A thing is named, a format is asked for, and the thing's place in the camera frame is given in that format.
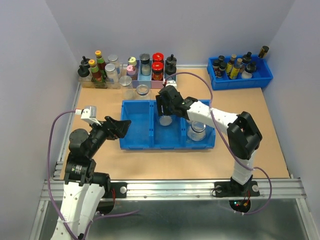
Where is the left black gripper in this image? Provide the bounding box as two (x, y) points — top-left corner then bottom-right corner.
(87, 114), (131, 156)

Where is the silver-lid glass jar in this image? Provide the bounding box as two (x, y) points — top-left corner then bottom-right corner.
(119, 75), (135, 100)

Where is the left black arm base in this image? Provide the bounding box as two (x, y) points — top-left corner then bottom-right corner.
(102, 181), (128, 199)

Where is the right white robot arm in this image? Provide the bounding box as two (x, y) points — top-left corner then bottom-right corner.
(155, 85), (263, 195)

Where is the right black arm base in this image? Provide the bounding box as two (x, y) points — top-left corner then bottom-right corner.
(213, 180), (260, 198)

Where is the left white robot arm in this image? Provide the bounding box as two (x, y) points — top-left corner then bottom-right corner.
(51, 109), (132, 240)

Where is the blue three-compartment bin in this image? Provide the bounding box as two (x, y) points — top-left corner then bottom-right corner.
(119, 100), (216, 151)

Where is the pastel four-slot organizer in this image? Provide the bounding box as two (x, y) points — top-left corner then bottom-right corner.
(132, 60), (164, 89)

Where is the red-lid sauce jar front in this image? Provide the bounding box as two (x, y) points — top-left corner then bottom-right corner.
(151, 61), (164, 81)

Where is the red-lid sauce jar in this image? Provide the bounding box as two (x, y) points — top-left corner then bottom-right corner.
(151, 61), (164, 81)
(152, 52), (164, 63)

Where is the grey-lid salt shaker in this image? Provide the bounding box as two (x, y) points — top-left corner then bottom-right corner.
(139, 53), (151, 76)

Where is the black-top cruet back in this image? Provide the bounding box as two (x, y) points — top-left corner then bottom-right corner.
(165, 54), (177, 66)

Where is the pink-cap small bottle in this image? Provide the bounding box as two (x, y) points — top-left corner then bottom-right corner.
(126, 65), (138, 81)

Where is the red-lid sauce jar back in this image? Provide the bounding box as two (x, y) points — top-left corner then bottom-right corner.
(152, 52), (164, 63)

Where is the clear plastic organizer tray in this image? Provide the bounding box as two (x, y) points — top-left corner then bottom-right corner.
(77, 62), (120, 89)

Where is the yellow-cap small bottle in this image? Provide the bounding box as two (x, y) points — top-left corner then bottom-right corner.
(127, 56), (137, 67)

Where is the silver-lid jar front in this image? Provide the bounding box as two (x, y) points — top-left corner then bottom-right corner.
(104, 63), (119, 84)

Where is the yellow-cap sauce bottle front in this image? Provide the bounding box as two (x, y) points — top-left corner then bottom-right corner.
(88, 59), (105, 89)

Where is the yellow-cap sauce bottle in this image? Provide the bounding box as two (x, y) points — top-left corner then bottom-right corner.
(95, 50), (107, 78)
(88, 59), (105, 89)

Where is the silver-lid jar back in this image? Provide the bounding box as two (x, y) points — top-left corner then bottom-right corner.
(107, 54), (121, 77)

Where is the black-top dispenser bottle front left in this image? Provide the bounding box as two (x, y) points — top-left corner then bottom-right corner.
(77, 65), (92, 82)

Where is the black-top dispenser bottle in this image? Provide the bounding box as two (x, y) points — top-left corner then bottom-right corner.
(80, 56), (90, 69)
(77, 65), (92, 82)

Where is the yellow-cap sauce bottle back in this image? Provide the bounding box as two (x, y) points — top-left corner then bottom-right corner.
(95, 50), (107, 78)

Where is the dark spice bottle front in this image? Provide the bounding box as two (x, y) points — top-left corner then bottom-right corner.
(212, 59), (227, 78)

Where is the dark spice bottle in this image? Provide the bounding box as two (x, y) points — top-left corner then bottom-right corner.
(212, 59), (227, 78)
(218, 55), (225, 63)

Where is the black-top dispenser bottle back left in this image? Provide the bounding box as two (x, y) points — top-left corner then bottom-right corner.
(80, 56), (90, 69)

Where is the dark spice bottle back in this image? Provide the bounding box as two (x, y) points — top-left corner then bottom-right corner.
(218, 55), (225, 63)

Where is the yellow oil bottle back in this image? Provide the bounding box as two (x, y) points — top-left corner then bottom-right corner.
(225, 54), (237, 76)

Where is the yellow oil bottle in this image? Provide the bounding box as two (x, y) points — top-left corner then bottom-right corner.
(225, 54), (237, 76)
(229, 58), (243, 80)

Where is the yellow oil bottle front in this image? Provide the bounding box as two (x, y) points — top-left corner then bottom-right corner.
(229, 58), (243, 80)

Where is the black-top white cruet front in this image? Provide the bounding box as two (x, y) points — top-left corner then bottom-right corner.
(241, 61), (257, 79)

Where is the black-top cruet in tray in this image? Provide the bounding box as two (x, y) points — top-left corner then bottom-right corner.
(242, 51), (252, 65)

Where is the blue tray at back right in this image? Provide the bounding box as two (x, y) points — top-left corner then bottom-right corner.
(207, 54), (273, 90)

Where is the gold black bottle in corner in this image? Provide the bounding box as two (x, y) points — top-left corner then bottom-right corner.
(257, 45), (270, 59)

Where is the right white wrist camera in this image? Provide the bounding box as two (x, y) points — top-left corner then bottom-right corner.
(162, 79), (178, 89)

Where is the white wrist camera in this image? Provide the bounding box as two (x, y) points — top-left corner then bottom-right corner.
(75, 105), (101, 125)
(162, 79), (178, 89)

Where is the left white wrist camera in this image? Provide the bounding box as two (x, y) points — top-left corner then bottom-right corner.
(75, 105), (101, 125)

